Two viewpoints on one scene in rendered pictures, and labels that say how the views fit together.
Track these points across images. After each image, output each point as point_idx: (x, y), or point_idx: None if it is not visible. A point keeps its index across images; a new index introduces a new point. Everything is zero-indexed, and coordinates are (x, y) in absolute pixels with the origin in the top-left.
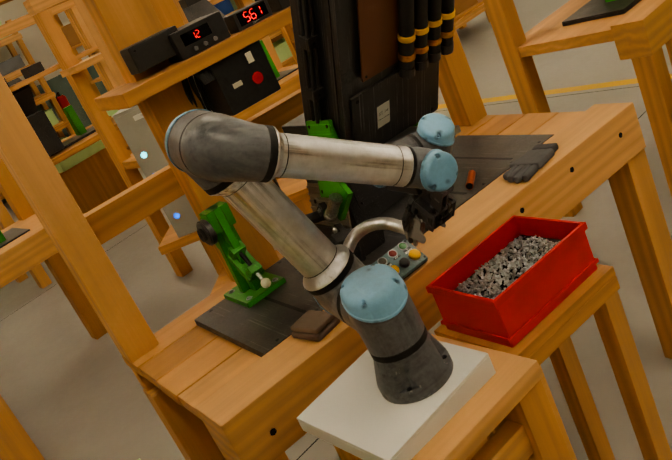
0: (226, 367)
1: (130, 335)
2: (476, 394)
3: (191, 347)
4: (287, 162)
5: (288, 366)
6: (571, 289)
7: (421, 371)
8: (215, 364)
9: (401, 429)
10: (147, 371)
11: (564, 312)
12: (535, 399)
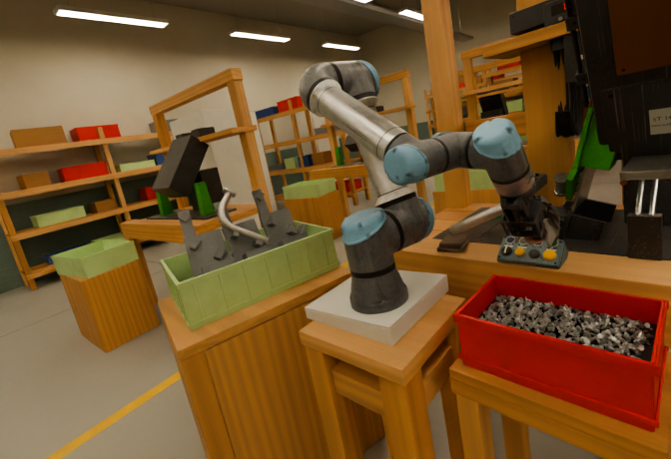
0: (430, 232)
1: (451, 194)
2: (368, 339)
3: (457, 217)
4: (318, 107)
5: (413, 248)
6: (577, 402)
7: (353, 291)
8: (435, 229)
9: (328, 305)
10: (436, 214)
11: (529, 400)
12: (392, 391)
